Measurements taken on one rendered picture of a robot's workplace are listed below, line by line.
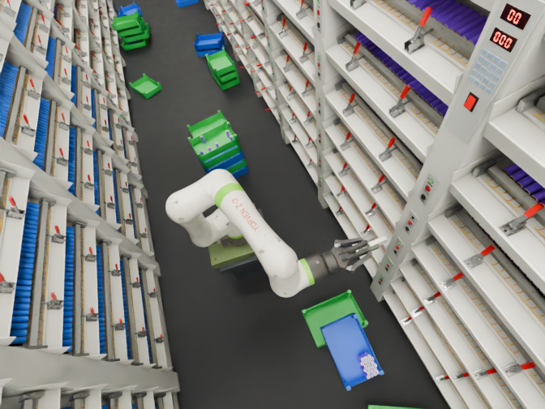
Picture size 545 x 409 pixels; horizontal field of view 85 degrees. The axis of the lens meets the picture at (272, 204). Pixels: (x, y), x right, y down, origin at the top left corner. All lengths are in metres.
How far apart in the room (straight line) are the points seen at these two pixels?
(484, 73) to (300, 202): 1.63
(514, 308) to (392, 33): 0.77
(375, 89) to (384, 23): 0.20
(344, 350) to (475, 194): 1.16
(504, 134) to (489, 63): 0.13
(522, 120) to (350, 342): 1.34
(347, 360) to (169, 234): 1.42
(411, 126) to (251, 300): 1.37
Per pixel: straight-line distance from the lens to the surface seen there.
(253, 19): 2.51
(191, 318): 2.00
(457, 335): 1.36
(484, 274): 1.00
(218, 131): 2.28
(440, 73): 0.82
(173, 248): 2.23
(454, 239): 1.02
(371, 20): 1.01
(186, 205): 1.12
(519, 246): 0.83
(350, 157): 1.40
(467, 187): 0.87
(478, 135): 0.76
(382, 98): 1.05
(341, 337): 1.76
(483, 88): 0.71
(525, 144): 0.71
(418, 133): 0.95
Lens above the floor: 1.81
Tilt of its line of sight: 56 degrees down
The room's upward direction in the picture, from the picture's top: 15 degrees counter-clockwise
